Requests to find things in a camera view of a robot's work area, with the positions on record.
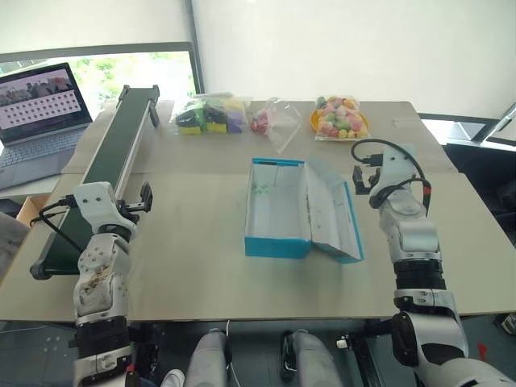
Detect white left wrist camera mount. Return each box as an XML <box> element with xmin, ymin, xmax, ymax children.
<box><xmin>73</xmin><ymin>181</ymin><xmax>137</xmax><ymax>235</ymax></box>

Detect black table frame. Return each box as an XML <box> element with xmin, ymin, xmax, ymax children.
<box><xmin>336</xmin><ymin>317</ymin><xmax>395</xmax><ymax>387</ymax></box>

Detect white sneaker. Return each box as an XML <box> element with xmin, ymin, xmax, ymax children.
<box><xmin>160</xmin><ymin>368</ymin><xmax>186</xmax><ymax>387</ymax></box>

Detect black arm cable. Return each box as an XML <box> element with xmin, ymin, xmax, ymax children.
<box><xmin>30</xmin><ymin>194</ymin><xmax>94</xmax><ymax>256</ymax></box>
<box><xmin>350</xmin><ymin>139</ymin><xmax>433</xmax><ymax>210</ymax></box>

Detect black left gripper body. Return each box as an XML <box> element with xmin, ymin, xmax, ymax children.
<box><xmin>115</xmin><ymin>198</ymin><xmax>147</xmax><ymax>227</ymax></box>

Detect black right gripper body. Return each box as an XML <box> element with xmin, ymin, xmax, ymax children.
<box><xmin>353</xmin><ymin>180</ymin><xmax>382</xmax><ymax>198</ymax></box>

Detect yellow plate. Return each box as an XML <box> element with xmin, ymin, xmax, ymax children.
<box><xmin>310</xmin><ymin>109</ymin><xmax>370</xmax><ymax>137</ymax></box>

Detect white metal bar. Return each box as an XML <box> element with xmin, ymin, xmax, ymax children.
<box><xmin>485</xmin><ymin>102</ymin><xmax>516</xmax><ymax>143</ymax></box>

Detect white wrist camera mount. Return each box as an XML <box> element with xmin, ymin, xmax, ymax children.
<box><xmin>372</xmin><ymin>143</ymin><xmax>419</xmax><ymax>197</ymax></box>
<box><xmin>73</xmin><ymin>181</ymin><xmax>137</xmax><ymax>235</ymax></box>

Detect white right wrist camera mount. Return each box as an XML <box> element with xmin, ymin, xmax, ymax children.
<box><xmin>372</xmin><ymin>143</ymin><xmax>419</xmax><ymax>197</ymax></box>

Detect grey rounded leg shape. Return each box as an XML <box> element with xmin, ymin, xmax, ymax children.
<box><xmin>281</xmin><ymin>328</ymin><xmax>343</xmax><ymax>387</ymax></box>
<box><xmin>187</xmin><ymin>328</ymin><xmax>234</xmax><ymax>387</ymax></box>

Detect blue cardboard box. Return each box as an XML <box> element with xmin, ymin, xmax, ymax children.
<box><xmin>243</xmin><ymin>156</ymin><xmax>366</xmax><ymax>265</ymax></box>

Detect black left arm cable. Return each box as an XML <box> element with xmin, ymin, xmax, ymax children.
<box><xmin>30</xmin><ymin>194</ymin><xmax>94</xmax><ymax>256</ymax></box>

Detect dark green conveyor belt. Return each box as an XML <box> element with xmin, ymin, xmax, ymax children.
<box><xmin>30</xmin><ymin>84</ymin><xmax>161</xmax><ymax>281</ymax></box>

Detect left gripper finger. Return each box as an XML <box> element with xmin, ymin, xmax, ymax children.
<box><xmin>139</xmin><ymin>181</ymin><xmax>155</xmax><ymax>214</ymax></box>

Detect bag of pastel candies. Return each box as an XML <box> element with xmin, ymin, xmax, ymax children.
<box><xmin>314</xmin><ymin>94</ymin><xmax>372</xmax><ymax>142</ymax></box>

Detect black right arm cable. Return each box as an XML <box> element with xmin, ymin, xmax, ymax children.
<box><xmin>350</xmin><ymin>139</ymin><xmax>433</xmax><ymax>210</ymax></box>

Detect thin white cable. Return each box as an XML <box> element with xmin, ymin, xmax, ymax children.
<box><xmin>226</xmin><ymin>319</ymin><xmax>239</xmax><ymax>387</ymax></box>

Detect clear bag with red sweets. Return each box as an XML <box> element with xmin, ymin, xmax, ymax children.
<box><xmin>248</xmin><ymin>96</ymin><xmax>303</xmax><ymax>154</ymax></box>

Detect dark window frame post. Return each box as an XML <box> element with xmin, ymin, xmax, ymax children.
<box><xmin>186</xmin><ymin>0</ymin><xmax>206</xmax><ymax>97</ymax></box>

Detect grey chair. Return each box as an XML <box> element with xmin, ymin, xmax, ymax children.
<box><xmin>0</xmin><ymin>211</ymin><xmax>32</xmax><ymax>285</ymax></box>

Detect grey open laptop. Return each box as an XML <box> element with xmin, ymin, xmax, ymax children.
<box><xmin>0</xmin><ymin>62</ymin><xmax>94</xmax><ymax>191</ymax></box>

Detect black side desk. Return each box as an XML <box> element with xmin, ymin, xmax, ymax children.
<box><xmin>418</xmin><ymin>112</ymin><xmax>516</xmax><ymax>247</ymax></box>

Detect bag of coloured sponges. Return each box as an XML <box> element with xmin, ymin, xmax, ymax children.
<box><xmin>171</xmin><ymin>93</ymin><xmax>252</xmax><ymax>137</ymax></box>

